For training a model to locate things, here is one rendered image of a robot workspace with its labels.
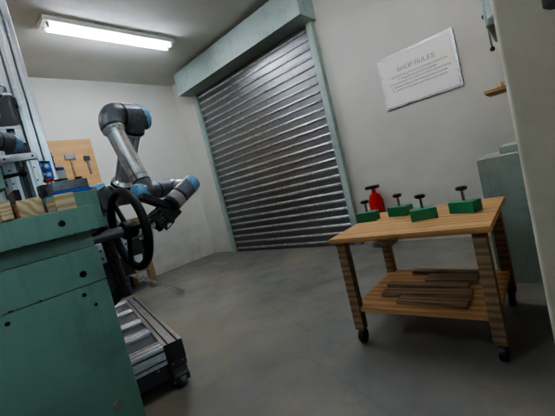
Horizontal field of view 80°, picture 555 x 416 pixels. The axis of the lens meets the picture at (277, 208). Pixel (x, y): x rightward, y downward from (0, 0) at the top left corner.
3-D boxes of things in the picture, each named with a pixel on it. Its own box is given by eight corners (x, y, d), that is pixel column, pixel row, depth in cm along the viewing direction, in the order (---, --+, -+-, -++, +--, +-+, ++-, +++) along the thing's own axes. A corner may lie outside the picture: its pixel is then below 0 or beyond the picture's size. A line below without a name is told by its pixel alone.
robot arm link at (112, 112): (92, 94, 136) (144, 194, 129) (116, 96, 145) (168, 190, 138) (83, 112, 142) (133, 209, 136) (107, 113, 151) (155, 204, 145)
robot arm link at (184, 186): (191, 186, 151) (204, 187, 146) (176, 202, 144) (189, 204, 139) (182, 172, 146) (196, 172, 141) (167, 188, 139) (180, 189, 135)
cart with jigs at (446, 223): (524, 300, 160) (500, 172, 155) (518, 369, 117) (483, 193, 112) (392, 295, 202) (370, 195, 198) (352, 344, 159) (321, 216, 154)
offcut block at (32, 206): (26, 219, 75) (21, 201, 75) (45, 215, 77) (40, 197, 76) (21, 219, 72) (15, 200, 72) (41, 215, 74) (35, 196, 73)
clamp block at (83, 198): (104, 216, 102) (96, 188, 102) (54, 228, 92) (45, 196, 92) (88, 221, 112) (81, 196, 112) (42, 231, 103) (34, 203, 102)
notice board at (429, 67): (463, 85, 263) (452, 26, 260) (463, 84, 262) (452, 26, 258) (387, 111, 306) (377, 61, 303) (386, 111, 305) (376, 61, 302)
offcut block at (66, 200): (58, 212, 78) (52, 195, 78) (57, 213, 81) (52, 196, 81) (77, 208, 81) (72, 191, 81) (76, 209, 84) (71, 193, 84)
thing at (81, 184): (91, 189, 102) (86, 172, 101) (50, 196, 94) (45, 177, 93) (78, 196, 111) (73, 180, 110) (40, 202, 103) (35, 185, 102)
